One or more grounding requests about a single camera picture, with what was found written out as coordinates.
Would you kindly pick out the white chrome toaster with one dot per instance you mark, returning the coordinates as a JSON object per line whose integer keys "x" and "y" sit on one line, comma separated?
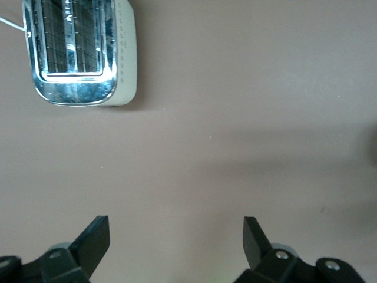
{"x": 81, "y": 51}

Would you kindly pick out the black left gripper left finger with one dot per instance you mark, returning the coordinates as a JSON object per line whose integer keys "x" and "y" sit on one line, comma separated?
{"x": 79, "y": 256}

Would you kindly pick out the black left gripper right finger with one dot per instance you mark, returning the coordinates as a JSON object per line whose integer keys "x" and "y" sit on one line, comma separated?
{"x": 271, "y": 259}

